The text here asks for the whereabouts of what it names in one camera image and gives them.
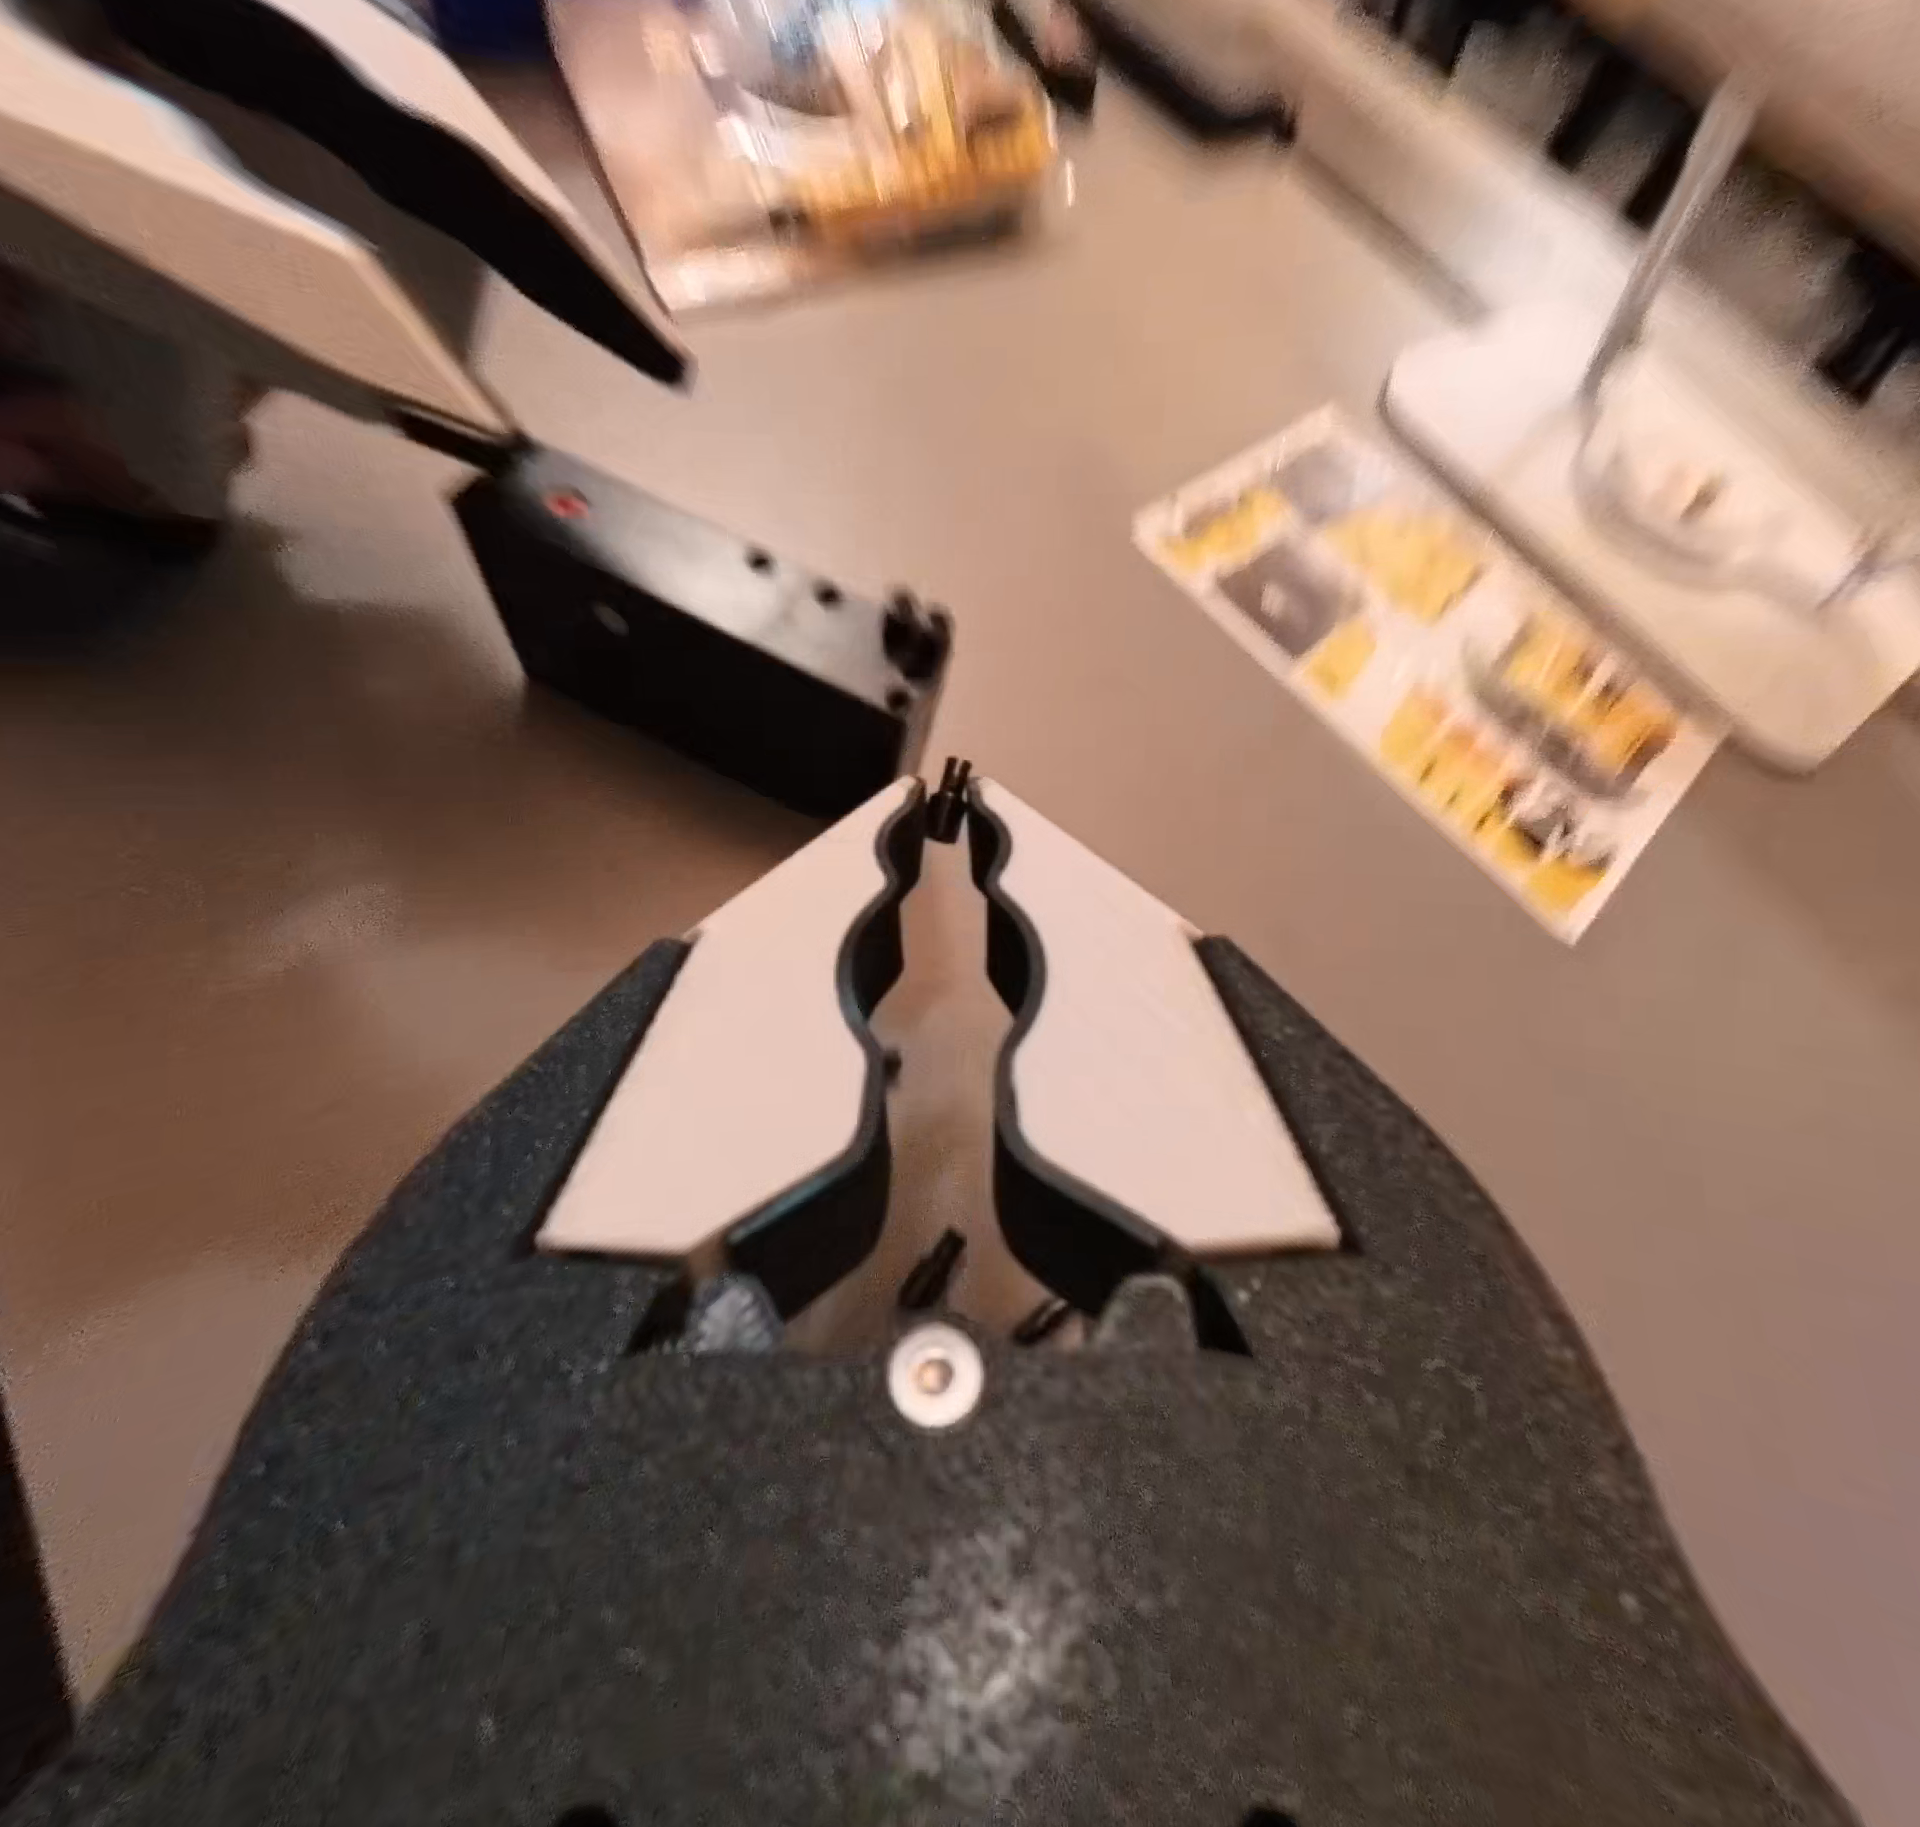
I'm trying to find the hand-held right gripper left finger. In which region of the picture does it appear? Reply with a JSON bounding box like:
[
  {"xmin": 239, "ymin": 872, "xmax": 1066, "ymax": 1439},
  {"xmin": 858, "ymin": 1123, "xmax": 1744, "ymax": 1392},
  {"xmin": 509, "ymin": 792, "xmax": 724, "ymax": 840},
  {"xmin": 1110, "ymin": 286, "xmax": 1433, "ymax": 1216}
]
[{"xmin": 536, "ymin": 773, "xmax": 930, "ymax": 1326}]

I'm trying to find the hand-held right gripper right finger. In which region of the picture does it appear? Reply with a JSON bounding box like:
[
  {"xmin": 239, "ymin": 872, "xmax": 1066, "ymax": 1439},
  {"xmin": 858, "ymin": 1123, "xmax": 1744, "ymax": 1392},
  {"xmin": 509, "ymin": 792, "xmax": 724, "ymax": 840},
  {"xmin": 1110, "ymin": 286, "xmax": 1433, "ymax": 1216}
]
[{"xmin": 963, "ymin": 777, "xmax": 1341, "ymax": 1319}]

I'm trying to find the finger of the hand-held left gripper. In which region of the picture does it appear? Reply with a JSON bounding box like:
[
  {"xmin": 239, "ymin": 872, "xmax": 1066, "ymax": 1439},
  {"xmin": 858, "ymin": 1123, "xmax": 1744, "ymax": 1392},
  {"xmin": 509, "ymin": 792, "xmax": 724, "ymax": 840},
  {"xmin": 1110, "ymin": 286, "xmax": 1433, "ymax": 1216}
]
[
  {"xmin": 0, "ymin": 0, "xmax": 525, "ymax": 452},
  {"xmin": 134, "ymin": 0, "xmax": 694, "ymax": 389}
]

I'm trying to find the black perforated block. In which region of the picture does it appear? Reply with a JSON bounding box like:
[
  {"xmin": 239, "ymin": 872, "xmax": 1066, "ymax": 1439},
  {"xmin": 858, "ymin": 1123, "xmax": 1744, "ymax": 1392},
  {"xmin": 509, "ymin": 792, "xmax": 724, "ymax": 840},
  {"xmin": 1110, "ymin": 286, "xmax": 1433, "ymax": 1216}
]
[{"xmin": 450, "ymin": 423, "xmax": 954, "ymax": 820}]

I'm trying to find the plastic bag of yellow parts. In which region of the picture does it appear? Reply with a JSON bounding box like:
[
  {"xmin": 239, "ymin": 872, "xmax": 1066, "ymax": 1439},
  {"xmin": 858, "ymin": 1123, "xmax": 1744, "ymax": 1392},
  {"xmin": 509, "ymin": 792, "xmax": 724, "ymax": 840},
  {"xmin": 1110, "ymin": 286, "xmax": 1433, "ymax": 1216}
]
[{"xmin": 546, "ymin": 0, "xmax": 1082, "ymax": 321}]

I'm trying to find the yellow sticker sheet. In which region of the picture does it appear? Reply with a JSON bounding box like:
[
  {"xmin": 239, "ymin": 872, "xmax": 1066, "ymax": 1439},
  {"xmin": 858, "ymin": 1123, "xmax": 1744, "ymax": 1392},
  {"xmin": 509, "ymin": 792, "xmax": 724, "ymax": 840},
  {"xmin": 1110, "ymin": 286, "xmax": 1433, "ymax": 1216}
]
[{"xmin": 1130, "ymin": 402, "xmax": 1727, "ymax": 947}]

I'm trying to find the black flat case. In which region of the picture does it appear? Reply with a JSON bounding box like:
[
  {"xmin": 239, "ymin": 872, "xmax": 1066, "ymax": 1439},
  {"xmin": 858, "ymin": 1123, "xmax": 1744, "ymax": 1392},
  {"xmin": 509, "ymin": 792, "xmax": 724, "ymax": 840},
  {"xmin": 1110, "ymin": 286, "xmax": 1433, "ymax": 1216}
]
[{"xmin": 1101, "ymin": 0, "xmax": 1306, "ymax": 149}]

